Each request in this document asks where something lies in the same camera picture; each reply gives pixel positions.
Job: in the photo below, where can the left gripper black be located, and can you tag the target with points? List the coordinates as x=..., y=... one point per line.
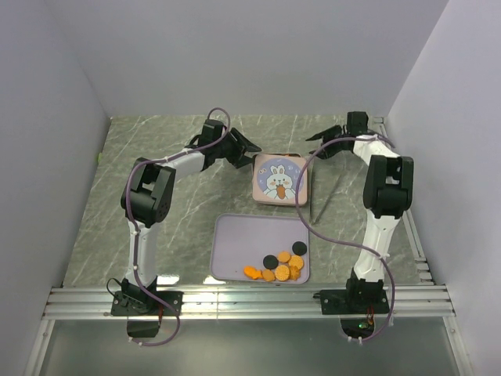
x=239, y=160

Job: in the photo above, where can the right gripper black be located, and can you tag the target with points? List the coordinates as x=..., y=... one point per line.
x=326, y=135

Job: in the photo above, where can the lilac plastic tray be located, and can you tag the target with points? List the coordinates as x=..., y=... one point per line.
x=245, y=240

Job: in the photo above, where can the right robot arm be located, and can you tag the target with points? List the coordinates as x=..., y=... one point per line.
x=387, y=195

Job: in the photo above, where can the orange waffle cookie right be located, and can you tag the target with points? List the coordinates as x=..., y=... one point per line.
x=296, y=261

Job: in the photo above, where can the black sandwich cookie right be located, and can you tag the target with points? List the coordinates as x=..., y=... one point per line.
x=299, y=248

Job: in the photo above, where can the orange fish cookie bottom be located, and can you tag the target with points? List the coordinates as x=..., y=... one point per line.
x=251, y=272

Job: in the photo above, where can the orange round waffle cookie bottom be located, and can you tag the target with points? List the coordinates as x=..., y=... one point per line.
x=282, y=273

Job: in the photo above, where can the aluminium rail frame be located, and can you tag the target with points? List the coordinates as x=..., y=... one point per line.
x=227, y=328

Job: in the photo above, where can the metal tongs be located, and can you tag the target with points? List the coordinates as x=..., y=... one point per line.
x=314, y=220

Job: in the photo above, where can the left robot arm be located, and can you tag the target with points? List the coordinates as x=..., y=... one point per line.
x=146, y=201

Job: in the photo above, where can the black sandwich cookie centre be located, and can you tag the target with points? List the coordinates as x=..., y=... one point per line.
x=270, y=262

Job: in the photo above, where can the orange round cookie tray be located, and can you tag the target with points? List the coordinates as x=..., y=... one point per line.
x=284, y=257

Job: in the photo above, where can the black sandwich cookie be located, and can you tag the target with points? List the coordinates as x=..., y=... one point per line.
x=299, y=248
x=270, y=262

